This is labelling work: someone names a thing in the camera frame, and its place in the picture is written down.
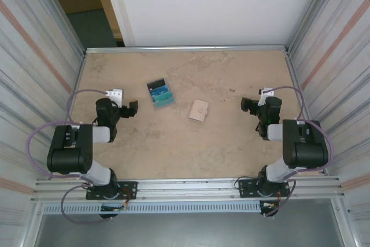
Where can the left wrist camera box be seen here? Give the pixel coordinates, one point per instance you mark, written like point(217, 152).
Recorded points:
point(115, 95)

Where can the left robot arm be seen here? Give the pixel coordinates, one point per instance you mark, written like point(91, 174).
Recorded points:
point(66, 160)

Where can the clear acrylic card organizer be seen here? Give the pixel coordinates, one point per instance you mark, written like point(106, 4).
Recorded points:
point(169, 108)

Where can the aluminium side rail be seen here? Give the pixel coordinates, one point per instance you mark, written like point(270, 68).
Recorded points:
point(79, 75)
point(290, 66)

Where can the beige card holder wallet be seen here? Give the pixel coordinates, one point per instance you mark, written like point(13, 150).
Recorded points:
point(198, 111)

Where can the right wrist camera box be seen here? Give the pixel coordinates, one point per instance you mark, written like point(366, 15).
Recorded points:
point(264, 95)

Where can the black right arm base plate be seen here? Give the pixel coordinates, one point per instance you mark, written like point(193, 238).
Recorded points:
point(245, 189)

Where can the black credit card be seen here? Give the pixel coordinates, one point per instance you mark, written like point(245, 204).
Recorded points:
point(157, 85)

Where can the aluminium table edge rail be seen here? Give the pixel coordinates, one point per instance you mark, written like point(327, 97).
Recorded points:
point(188, 48)

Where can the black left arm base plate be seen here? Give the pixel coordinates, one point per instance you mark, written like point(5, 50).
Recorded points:
point(130, 190)

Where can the blue VIP card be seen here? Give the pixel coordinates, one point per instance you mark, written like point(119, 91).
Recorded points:
point(162, 94)

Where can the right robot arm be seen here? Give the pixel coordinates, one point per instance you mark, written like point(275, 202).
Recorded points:
point(306, 151)

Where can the aluminium mounting rail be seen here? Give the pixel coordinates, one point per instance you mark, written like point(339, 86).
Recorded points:
point(188, 189)

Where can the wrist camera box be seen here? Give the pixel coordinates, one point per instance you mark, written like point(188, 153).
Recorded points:
point(115, 95)
point(264, 95)

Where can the teal VIP card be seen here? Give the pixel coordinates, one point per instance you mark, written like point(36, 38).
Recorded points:
point(164, 102)

